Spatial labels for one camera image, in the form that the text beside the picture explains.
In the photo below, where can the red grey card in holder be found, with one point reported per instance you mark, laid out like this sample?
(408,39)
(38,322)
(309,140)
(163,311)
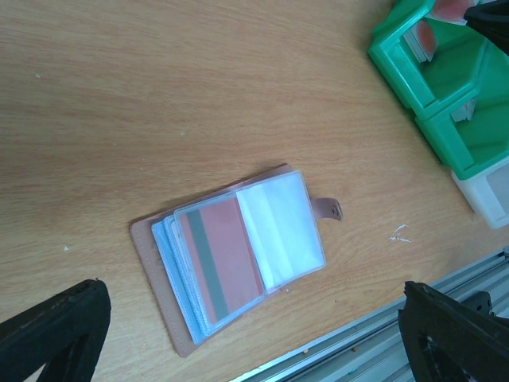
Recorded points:
(221,260)

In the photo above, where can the green bin middle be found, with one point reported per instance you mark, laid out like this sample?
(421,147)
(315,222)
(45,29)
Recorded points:
(469,147)

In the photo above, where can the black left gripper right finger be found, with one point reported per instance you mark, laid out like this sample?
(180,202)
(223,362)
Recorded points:
(446,340)

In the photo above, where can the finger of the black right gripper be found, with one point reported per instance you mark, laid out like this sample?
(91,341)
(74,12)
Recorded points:
(490,19)

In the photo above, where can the aluminium table edge rail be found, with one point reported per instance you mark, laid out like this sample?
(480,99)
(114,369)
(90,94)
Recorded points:
(371,348)

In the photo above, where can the green bin far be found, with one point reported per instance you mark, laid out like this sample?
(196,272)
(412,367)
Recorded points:
(464,63)

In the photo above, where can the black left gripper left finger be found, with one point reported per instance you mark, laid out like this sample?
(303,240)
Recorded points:
(62,337)

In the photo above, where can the green bin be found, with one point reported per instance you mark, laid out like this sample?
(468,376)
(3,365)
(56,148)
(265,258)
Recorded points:
(469,147)
(464,63)

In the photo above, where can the white translucent bin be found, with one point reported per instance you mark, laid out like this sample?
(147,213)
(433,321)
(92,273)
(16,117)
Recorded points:
(487,193)

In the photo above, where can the red white cards stack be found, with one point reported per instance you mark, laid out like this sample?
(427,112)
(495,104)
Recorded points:
(421,41)

